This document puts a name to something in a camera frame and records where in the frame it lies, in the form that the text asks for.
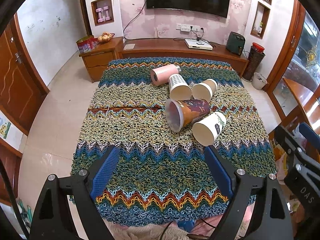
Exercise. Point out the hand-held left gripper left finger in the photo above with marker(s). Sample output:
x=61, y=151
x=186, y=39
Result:
x=104, y=173

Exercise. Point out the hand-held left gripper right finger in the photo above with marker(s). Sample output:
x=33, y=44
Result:
x=220, y=173

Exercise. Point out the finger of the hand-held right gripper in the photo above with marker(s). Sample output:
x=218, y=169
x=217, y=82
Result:
x=287, y=142
x=308, y=133

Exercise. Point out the white paper cup green print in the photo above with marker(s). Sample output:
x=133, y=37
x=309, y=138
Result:
x=211, y=130

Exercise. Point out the brown plastic cup with lid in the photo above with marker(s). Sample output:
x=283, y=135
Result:
x=190, y=112

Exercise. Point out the plain white paper cup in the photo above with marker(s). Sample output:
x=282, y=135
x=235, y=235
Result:
x=203, y=90

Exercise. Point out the checked paper cup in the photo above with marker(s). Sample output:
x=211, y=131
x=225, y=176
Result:
x=178, y=86

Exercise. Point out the yellow plastic bag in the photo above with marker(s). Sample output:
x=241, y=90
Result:
x=279, y=157

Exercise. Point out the colourful knitted blanket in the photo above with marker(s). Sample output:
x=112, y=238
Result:
x=140, y=135

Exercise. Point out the white bucket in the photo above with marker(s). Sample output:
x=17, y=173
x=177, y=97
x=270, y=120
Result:
x=258, y=82

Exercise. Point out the glass door cabinet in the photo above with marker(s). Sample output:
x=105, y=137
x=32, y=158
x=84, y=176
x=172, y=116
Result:
x=305, y=55

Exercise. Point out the dark tall bin red lid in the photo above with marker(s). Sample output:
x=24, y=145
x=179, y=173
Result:
x=253, y=62

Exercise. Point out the dark green appliance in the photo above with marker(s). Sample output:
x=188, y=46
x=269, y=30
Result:
x=235, y=43

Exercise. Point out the pink insulated bottle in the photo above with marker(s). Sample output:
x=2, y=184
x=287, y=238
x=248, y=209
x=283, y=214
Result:
x=166, y=73

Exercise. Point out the small wooden drawer cabinet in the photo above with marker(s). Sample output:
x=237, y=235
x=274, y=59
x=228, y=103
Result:
x=100, y=60

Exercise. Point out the wooden door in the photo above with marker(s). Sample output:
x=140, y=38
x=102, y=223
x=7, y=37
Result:
x=17, y=80

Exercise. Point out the white paper sheet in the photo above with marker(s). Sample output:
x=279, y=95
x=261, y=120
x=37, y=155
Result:
x=129, y=46

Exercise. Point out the red tin box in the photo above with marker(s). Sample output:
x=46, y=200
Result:
x=86, y=45

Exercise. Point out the white set-top box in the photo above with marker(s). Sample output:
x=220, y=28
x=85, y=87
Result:
x=197, y=45

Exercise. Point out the fruit bowl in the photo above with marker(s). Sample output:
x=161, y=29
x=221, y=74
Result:
x=105, y=38

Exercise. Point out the long wooden television cabinet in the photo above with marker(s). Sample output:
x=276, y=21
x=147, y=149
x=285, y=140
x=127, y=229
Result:
x=160, y=48

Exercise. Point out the pink dumbbell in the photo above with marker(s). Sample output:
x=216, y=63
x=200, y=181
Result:
x=99, y=15
x=107, y=13

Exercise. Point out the white wall socket strip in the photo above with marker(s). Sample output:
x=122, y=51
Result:
x=186, y=28

